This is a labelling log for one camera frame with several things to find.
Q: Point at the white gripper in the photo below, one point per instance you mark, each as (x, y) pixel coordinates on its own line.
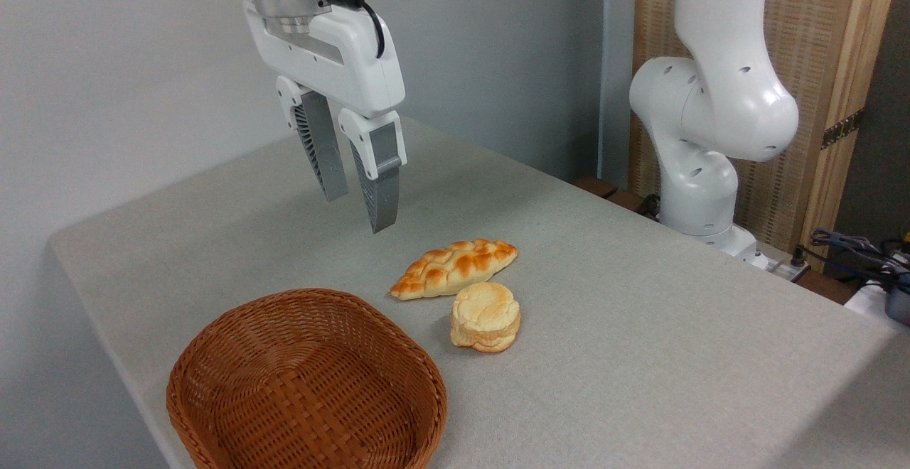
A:
(348, 57)

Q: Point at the braided golden bread loaf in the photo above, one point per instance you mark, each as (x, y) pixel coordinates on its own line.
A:
(455, 266)

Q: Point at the round pale bread bun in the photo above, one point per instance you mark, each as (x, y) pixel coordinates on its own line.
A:
(485, 316)

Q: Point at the brown wicker basket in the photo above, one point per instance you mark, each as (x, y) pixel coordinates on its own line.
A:
(306, 384)

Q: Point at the brown wooden base board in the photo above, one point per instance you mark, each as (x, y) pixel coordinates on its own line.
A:
(604, 188)

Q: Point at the grey tablecloth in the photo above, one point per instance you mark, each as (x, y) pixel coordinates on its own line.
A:
(640, 362)

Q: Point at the dark metal screen hinge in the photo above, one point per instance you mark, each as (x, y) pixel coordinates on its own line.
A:
(842, 129)

